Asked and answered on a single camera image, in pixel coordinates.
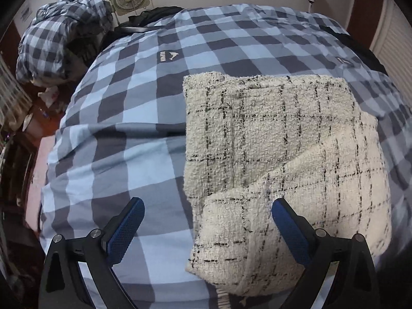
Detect cream tweed plaid jacket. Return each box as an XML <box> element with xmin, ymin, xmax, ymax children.
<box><xmin>183</xmin><ymin>72</ymin><xmax>392</xmax><ymax>296</ymax></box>

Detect black clothes at bed head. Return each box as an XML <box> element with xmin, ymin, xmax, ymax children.
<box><xmin>102</xmin><ymin>6</ymin><xmax>183</xmax><ymax>45</ymax></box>

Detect pink padded bench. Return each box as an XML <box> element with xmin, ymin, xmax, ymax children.
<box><xmin>24</xmin><ymin>136</ymin><xmax>55</xmax><ymax>233</ymax></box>

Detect blue checked bed cover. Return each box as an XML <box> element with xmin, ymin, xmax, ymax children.
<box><xmin>40</xmin><ymin>4</ymin><xmax>411</xmax><ymax>308</ymax></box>

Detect checked window curtain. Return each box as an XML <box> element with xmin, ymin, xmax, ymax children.
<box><xmin>0</xmin><ymin>57</ymin><xmax>32</xmax><ymax>131</ymax></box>

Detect white plastic bag on floor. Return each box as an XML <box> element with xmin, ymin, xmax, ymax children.
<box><xmin>38</xmin><ymin>86</ymin><xmax>59</xmax><ymax>108</ymax></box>

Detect dark garment on bed edge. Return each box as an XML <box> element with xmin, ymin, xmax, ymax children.
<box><xmin>320</xmin><ymin>25</ymin><xmax>388</xmax><ymax>75</ymax></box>

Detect crumpled blue checked duvet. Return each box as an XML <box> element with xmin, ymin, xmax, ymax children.
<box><xmin>15</xmin><ymin>0</ymin><xmax>113</xmax><ymax>87</ymax></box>

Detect white louvred door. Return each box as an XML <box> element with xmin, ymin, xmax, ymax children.
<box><xmin>370</xmin><ymin>0</ymin><xmax>412</xmax><ymax>105</ymax></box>

